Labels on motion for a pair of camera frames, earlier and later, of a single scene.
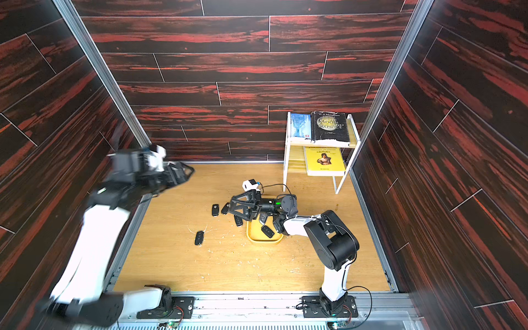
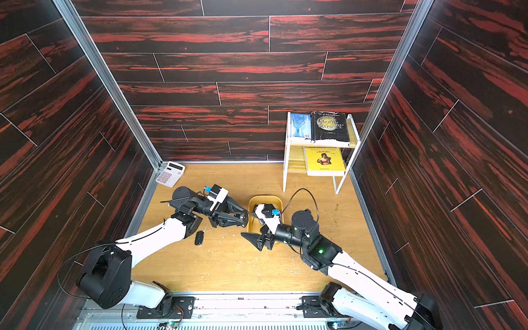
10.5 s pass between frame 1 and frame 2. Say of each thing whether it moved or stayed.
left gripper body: moved
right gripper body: moved
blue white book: stayed
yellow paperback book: stayed
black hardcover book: stayed
